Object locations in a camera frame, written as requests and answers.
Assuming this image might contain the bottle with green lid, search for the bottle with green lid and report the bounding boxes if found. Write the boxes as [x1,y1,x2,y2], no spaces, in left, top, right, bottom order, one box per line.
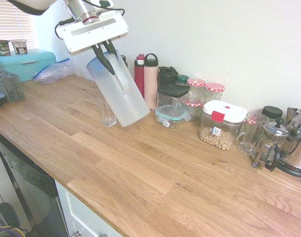
[176,75,190,87]

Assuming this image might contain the pink water bottle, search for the pink water bottle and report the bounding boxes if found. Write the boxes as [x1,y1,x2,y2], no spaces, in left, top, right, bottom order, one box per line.
[143,53,159,111]

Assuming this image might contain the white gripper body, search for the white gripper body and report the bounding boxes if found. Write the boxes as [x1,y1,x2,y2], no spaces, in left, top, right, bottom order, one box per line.
[61,11,129,55]

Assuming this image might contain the grey dish rack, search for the grey dish rack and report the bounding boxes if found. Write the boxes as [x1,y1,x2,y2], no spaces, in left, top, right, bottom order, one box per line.
[0,64,26,103]

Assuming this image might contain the glass jar red checkered lid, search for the glass jar red checkered lid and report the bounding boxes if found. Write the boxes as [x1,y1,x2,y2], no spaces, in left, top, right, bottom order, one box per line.
[186,78,206,102]
[204,82,226,105]

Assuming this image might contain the teal bread box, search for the teal bread box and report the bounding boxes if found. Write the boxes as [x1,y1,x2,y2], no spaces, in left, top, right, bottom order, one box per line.
[0,48,56,83]

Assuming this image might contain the white window blinds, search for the white window blinds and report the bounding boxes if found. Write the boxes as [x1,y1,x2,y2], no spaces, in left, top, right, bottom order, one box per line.
[0,0,40,50]

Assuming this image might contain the white cabinet drawer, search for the white cabinet drawer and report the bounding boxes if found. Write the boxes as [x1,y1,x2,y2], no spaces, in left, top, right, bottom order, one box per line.
[55,180,130,237]

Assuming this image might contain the glass container teal lid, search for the glass container teal lid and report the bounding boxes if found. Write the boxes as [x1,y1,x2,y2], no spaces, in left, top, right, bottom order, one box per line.
[154,104,192,129]

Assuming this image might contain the green oatmeal cup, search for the green oatmeal cup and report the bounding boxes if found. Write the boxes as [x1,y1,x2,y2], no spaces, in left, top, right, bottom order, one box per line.
[0,39,11,57]

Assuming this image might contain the red water bottle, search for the red water bottle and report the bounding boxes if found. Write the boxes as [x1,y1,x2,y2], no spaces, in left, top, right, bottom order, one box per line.
[133,53,146,99]

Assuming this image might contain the jar with black lid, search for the jar with black lid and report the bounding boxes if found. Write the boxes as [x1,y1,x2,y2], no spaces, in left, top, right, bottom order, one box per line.
[261,106,284,122]

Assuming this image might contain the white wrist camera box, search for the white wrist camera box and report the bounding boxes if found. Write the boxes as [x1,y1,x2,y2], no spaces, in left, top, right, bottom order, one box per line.
[90,0,115,8]

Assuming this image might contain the dark bag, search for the dark bag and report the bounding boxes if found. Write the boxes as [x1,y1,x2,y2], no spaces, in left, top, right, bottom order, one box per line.
[0,202,29,237]

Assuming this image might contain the brown oatmeal cup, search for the brown oatmeal cup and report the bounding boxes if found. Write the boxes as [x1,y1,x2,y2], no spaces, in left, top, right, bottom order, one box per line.
[11,39,28,55]

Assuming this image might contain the black shaker bottle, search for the black shaker bottle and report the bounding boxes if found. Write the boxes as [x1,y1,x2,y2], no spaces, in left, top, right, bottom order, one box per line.
[157,66,179,88]

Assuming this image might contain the glass french press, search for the glass french press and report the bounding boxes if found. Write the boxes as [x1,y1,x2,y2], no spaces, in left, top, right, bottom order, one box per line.
[251,118,289,172]

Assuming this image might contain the cereal container white lid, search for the cereal container white lid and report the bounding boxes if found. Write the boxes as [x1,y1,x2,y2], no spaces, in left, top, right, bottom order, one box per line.
[199,100,248,151]

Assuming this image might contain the translucent pitcher with blue lid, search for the translucent pitcher with blue lid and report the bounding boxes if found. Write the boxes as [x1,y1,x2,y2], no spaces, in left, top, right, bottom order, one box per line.
[86,50,151,128]

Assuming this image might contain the clear faceted drinking glass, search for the clear faceted drinking glass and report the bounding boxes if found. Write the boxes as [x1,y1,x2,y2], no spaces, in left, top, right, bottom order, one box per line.
[96,93,118,127]

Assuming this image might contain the stainless steel kettle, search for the stainless steel kettle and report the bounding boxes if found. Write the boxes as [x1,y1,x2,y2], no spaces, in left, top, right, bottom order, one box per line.
[276,106,301,178]

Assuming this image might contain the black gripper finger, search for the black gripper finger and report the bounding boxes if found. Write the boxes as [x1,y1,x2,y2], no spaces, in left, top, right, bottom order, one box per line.
[92,43,115,76]
[102,40,117,55]

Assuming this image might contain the black steel dishwasher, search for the black steel dishwasher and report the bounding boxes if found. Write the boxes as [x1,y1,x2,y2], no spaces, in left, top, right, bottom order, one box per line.
[0,128,69,237]

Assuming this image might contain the clear zip plastic bag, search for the clear zip plastic bag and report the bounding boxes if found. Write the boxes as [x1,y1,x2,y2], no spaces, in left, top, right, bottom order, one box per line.
[32,58,77,84]

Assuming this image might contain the steel drawer handle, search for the steel drawer handle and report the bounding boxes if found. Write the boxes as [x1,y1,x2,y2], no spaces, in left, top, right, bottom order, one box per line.
[74,230,109,237]

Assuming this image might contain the clear glass mug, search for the clear glass mug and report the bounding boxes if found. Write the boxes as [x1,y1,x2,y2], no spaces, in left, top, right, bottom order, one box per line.
[236,112,270,156]

